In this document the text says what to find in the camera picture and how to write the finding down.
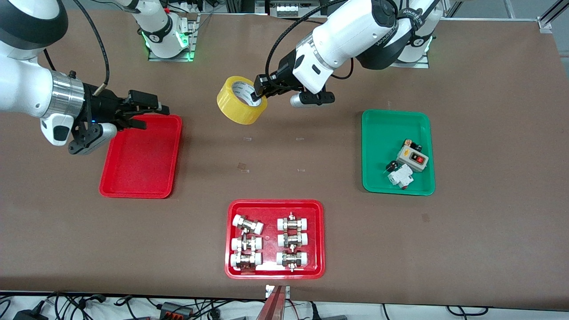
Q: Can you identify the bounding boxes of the black cable plug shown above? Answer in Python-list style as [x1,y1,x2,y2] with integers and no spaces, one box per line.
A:
[76,293,106,308]

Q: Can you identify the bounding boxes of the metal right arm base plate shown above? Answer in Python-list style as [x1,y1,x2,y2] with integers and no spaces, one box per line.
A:
[148,12,198,62]

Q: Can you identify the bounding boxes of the black connector box orange levers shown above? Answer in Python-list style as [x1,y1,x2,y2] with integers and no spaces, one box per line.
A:
[159,301,192,319]

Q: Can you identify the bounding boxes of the red plastic tray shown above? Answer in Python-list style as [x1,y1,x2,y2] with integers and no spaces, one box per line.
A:
[99,114,183,199]
[224,199,326,280]

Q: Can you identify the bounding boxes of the aluminium frame profile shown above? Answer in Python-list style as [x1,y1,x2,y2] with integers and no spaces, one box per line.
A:
[537,0,569,34]

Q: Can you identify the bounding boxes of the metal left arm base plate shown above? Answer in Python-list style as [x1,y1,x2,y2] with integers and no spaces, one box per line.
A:
[390,44,430,69]

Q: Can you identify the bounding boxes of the green plastic tray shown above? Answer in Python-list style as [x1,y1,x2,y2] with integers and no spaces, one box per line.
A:
[361,109,436,196]

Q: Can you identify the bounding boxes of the red metal bracket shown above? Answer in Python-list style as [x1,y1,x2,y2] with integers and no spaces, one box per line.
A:
[256,284,291,320]

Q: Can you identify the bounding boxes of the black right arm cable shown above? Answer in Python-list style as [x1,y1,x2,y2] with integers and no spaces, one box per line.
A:
[72,0,111,95]

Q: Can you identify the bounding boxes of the grey on-off switch box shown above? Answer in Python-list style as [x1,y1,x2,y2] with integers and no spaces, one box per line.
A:
[396,146,429,172]

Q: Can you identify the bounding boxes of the grey power strip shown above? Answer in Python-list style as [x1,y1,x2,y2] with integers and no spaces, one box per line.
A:
[269,0,321,17]

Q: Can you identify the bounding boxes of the white capped metal pipe fitting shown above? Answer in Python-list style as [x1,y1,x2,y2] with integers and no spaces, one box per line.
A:
[277,212,309,232]
[231,236,263,253]
[230,252,263,272]
[232,214,264,235]
[276,250,309,272]
[277,231,309,249]

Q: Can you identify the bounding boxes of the black power adapter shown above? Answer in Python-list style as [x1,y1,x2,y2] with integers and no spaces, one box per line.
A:
[12,301,48,320]

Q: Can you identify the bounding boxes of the yellow packing tape roll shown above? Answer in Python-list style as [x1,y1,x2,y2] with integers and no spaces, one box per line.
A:
[217,76,268,125]

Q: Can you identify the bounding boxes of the white circuit breaker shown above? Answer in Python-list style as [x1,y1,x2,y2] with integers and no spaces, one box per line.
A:
[388,164,414,191]

